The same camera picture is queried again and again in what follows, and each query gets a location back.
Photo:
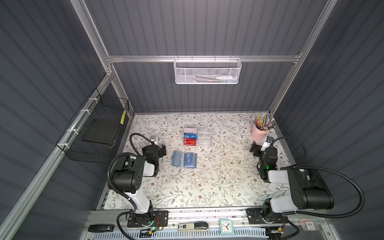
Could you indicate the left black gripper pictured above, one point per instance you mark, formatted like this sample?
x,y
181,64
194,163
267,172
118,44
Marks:
x,y
160,151

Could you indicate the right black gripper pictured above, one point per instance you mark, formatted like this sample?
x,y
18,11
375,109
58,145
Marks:
x,y
255,146

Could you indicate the blue leather card holder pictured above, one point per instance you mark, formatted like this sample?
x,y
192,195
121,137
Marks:
x,y
184,160

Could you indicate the clear acrylic organizer box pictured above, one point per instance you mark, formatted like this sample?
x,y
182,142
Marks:
x,y
205,136

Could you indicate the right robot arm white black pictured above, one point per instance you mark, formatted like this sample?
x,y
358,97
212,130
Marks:
x,y
307,188

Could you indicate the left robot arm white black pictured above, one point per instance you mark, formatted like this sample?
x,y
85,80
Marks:
x,y
127,171

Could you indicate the red card in organizer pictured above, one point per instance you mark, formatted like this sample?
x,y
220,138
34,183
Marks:
x,y
190,142

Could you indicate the blue card in organizer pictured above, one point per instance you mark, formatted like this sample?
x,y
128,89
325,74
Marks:
x,y
190,136

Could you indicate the pink card in organizer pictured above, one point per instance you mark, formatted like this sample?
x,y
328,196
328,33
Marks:
x,y
190,130

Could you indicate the pink pencil cup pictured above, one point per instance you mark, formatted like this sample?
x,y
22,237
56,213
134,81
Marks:
x,y
258,135

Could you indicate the coloured pencils in cup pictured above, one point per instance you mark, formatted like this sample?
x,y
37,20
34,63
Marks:
x,y
264,122

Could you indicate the floral patterned table mat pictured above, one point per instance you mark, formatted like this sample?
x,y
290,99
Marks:
x,y
226,173

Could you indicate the yellow tag on basket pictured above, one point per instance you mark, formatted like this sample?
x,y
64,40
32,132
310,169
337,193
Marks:
x,y
123,117

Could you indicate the black flat pad in basket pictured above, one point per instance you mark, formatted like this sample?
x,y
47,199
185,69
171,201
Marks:
x,y
100,132

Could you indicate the small teal desk clock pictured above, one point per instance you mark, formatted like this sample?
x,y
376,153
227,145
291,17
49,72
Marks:
x,y
226,227

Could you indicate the pens in white basket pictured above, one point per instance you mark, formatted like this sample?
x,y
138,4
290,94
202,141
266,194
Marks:
x,y
220,79

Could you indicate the small clear packet with label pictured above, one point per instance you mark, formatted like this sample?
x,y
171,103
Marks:
x,y
308,225

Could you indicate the black stapler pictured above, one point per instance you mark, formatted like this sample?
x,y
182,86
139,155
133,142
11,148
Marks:
x,y
101,228

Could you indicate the left wrist camera white housing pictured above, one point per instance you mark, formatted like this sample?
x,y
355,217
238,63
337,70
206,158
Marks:
x,y
154,139

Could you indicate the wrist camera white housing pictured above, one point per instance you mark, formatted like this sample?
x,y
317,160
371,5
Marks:
x,y
154,139
267,143

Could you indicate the right wrist camera white housing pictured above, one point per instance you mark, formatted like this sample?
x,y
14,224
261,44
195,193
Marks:
x,y
267,143

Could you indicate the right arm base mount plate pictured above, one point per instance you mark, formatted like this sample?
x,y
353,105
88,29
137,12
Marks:
x,y
261,216

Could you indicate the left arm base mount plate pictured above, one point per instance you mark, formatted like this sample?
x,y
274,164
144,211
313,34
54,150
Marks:
x,y
150,219

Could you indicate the black wire wall basket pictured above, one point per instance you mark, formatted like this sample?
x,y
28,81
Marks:
x,y
102,107

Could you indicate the silver black device on rail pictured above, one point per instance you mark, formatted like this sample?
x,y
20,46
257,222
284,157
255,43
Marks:
x,y
193,227

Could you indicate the white wire mesh basket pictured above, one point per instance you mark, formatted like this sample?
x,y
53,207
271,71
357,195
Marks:
x,y
186,69

